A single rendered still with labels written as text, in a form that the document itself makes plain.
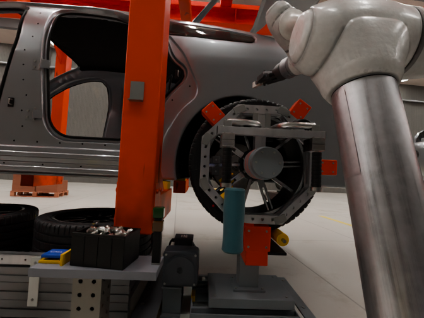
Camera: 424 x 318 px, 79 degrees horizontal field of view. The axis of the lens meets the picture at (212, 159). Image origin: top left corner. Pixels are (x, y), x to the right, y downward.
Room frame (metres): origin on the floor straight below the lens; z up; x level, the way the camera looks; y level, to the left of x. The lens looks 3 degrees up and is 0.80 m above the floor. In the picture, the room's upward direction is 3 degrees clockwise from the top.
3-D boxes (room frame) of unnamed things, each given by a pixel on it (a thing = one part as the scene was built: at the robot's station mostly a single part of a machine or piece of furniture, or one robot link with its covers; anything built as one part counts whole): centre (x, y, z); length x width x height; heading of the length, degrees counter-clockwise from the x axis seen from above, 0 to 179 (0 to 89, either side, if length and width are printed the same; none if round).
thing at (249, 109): (1.19, -0.22, 0.85); 0.54 x 0.07 x 0.54; 92
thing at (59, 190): (6.74, 4.42, 0.35); 1.13 x 0.81 x 0.69; 95
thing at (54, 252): (0.97, 0.56, 0.47); 0.07 x 0.07 x 0.02; 2
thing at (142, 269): (0.97, 0.39, 0.44); 0.43 x 0.17 x 0.03; 92
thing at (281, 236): (1.30, -0.33, 0.51); 0.29 x 0.06 x 0.06; 2
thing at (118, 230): (0.97, 0.38, 0.51); 0.20 x 0.14 x 0.13; 83
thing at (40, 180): (3.52, 2.34, 0.69); 0.52 x 0.17 x 0.35; 2
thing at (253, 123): (1.07, -0.12, 1.03); 0.19 x 0.18 x 0.11; 2
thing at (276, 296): (1.36, -0.21, 0.32); 0.40 x 0.30 x 0.28; 92
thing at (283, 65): (1.08, -0.32, 1.27); 0.09 x 0.06 x 0.09; 117
